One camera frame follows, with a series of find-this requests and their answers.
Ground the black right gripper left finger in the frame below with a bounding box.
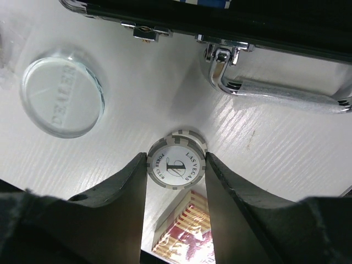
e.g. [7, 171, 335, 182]
[1, 153, 147, 263]

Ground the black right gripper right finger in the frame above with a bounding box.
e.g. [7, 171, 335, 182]
[205, 153, 351, 263]

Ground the red card deck box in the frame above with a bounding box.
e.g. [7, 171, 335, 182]
[152, 190, 216, 263]

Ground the grey poker chip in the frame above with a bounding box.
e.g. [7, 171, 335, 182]
[146, 129, 208, 190]

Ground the clear dealer button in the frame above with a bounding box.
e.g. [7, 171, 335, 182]
[20, 48, 106, 139]

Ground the black poker chip case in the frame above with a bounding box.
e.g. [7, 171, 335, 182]
[62, 1, 351, 114]

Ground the dark blue chip stack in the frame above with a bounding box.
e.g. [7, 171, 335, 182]
[176, 0, 231, 9]

